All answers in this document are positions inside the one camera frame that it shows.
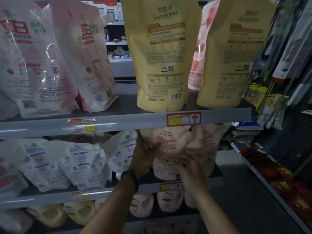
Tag person's right hand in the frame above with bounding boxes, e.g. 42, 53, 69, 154
175, 153, 209, 195

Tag person's left hand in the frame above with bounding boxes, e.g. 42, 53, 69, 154
127, 134, 159, 181

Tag grey metal shelf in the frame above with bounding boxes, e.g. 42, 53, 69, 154
0, 83, 254, 234

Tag yellow Snowroma pouch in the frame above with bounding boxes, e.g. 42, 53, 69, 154
120, 0, 202, 113
196, 0, 277, 109

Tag pink bottle pouch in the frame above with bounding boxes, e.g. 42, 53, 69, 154
188, 0, 221, 92

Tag magenta Liby detergent pouch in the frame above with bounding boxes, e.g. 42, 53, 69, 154
51, 0, 119, 113

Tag small pink white Chaoneng pouches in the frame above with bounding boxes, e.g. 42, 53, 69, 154
0, 158, 29, 198

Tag person's right forearm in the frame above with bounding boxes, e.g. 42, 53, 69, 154
190, 188, 240, 234

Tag person's left forearm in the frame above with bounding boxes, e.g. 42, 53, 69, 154
80, 175, 139, 234

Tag dark background shelf unit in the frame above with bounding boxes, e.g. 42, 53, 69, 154
80, 0, 137, 96

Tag dark aisle shelf unit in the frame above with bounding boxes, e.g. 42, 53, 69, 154
229, 0, 312, 234

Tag red-framed price tag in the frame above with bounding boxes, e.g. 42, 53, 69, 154
68, 117, 97, 134
166, 111, 202, 127
159, 181, 184, 192
71, 191, 92, 202

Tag stack of blue-white packets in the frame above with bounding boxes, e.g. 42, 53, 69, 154
233, 119, 265, 144

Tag row of red round packs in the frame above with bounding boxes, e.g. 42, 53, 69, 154
239, 144, 312, 227

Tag yellow hanging packets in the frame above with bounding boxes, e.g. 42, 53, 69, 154
243, 83, 289, 131

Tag row of pale yellow bottles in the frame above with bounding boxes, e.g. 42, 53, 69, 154
0, 190, 198, 234

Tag row of small toiletry boxes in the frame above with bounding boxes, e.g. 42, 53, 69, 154
85, 0, 123, 25

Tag hanging mops and brooms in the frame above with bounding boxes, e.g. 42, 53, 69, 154
244, 0, 312, 130

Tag dark beaded bracelet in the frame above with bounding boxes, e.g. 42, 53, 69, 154
120, 170, 140, 193

